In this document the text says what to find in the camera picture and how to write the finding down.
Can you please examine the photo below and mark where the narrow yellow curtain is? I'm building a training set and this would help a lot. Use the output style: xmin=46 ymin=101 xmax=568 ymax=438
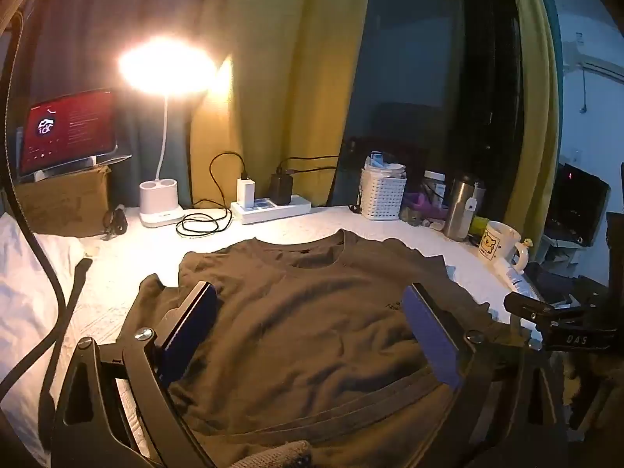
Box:
xmin=502 ymin=0 xmax=561 ymax=259

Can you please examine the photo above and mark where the white desk lamp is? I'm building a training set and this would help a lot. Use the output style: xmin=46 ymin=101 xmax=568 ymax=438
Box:
xmin=118 ymin=36 xmax=218 ymax=228

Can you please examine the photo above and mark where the white cloth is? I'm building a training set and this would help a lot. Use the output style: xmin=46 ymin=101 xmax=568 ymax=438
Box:
xmin=0 ymin=212 xmax=93 ymax=464

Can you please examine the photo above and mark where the black charger plug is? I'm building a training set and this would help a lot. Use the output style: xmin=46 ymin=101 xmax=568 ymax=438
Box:
xmin=269 ymin=170 xmax=293 ymax=206

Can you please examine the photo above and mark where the teal curtain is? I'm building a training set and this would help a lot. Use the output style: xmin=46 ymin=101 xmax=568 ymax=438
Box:
xmin=14 ymin=0 xmax=235 ymax=206

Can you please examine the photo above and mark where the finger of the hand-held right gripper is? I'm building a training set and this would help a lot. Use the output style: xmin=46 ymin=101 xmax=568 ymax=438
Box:
xmin=524 ymin=329 xmax=615 ymax=352
xmin=504 ymin=292 xmax=586 ymax=325

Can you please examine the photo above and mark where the dark window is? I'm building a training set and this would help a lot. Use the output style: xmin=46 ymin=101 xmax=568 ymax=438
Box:
xmin=341 ymin=0 xmax=527 ymax=210

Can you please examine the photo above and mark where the steel thermos flask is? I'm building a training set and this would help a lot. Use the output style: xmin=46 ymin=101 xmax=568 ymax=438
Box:
xmin=443 ymin=174 xmax=486 ymax=242

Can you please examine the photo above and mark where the black strap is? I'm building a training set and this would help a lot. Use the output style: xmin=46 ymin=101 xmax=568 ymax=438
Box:
xmin=38 ymin=257 xmax=93 ymax=430

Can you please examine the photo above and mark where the purple plastic item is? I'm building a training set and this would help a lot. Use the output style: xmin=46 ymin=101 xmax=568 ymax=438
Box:
xmin=402 ymin=192 xmax=447 ymax=220

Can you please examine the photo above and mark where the white cartoon mug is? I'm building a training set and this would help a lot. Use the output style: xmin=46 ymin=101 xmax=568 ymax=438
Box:
xmin=477 ymin=221 xmax=530 ymax=268

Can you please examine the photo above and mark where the white perforated basket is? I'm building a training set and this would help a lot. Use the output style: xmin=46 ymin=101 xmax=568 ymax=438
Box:
xmin=361 ymin=166 xmax=408 ymax=220

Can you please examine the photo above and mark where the thin black charger cable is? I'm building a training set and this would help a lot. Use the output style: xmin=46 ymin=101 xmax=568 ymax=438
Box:
xmin=278 ymin=155 xmax=352 ymax=176

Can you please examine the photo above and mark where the braided black cable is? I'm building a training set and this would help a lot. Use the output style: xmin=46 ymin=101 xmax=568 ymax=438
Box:
xmin=0 ymin=10 xmax=66 ymax=391

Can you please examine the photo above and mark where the jar with white lid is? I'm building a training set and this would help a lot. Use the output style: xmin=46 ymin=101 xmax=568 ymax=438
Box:
xmin=423 ymin=170 xmax=447 ymax=206

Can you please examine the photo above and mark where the grey tablet stand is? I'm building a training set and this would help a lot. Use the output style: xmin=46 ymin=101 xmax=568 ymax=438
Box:
xmin=17 ymin=153 xmax=132 ymax=183

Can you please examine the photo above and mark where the coiled black charging cable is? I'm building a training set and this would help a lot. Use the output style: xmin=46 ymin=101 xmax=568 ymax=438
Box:
xmin=175 ymin=152 xmax=249 ymax=239

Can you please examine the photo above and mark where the white power strip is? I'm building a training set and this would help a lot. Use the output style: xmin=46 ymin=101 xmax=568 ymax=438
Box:
xmin=230 ymin=195 xmax=313 ymax=225

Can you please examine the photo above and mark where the wide yellow curtain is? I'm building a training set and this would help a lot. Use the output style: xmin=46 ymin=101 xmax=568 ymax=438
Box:
xmin=190 ymin=0 xmax=374 ymax=210

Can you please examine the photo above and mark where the brown cardboard box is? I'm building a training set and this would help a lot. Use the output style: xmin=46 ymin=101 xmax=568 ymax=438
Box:
xmin=12 ymin=166 xmax=113 ymax=237

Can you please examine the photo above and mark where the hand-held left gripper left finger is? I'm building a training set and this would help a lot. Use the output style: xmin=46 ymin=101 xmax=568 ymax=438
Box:
xmin=51 ymin=280 xmax=218 ymax=468

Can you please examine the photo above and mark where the white tube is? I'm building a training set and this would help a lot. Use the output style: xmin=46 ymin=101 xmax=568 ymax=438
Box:
xmin=497 ymin=258 xmax=542 ymax=298

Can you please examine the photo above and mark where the bundled black cable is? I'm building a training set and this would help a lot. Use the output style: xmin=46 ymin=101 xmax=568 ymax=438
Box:
xmin=102 ymin=204 xmax=128 ymax=242

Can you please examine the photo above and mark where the olive printed t-shirt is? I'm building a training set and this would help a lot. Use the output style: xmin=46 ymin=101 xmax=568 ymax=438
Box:
xmin=122 ymin=229 xmax=532 ymax=468

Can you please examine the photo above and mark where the blue white packet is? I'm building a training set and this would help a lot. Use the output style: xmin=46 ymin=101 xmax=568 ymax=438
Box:
xmin=365 ymin=152 xmax=405 ymax=179

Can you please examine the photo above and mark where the tablet with red screen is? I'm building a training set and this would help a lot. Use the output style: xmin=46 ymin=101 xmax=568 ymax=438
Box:
xmin=19 ymin=89 xmax=119 ymax=176

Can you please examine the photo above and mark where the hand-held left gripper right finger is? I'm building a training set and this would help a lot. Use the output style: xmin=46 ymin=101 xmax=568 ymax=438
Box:
xmin=402 ymin=282 xmax=569 ymax=468

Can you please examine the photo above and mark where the white textured bedspread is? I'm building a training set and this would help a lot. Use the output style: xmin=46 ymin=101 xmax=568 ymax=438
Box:
xmin=0 ymin=202 xmax=542 ymax=468

